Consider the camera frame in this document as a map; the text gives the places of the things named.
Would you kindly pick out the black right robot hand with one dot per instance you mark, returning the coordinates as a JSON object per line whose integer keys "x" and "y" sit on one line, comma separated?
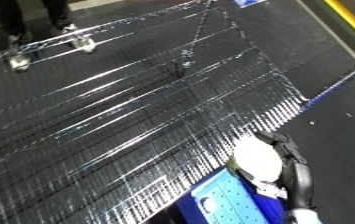
{"x": 298, "y": 176}

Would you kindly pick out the white paper cup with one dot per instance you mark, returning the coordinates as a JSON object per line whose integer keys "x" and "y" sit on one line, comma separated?
{"x": 256, "y": 158}

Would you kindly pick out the pale right robot arm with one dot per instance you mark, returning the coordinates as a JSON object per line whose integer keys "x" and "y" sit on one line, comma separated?
{"x": 302, "y": 217}

